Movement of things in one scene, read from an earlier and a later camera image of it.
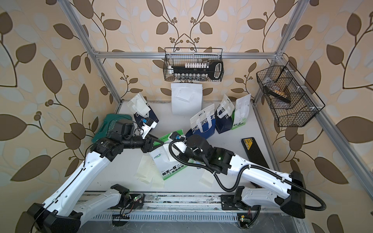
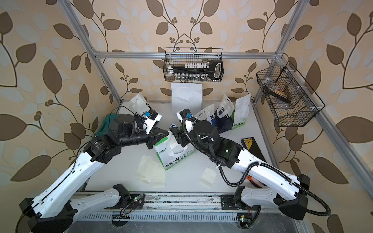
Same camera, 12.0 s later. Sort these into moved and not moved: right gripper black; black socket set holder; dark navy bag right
Moved: right gripper black
Not moved: black socket set holder; dark navy bag right
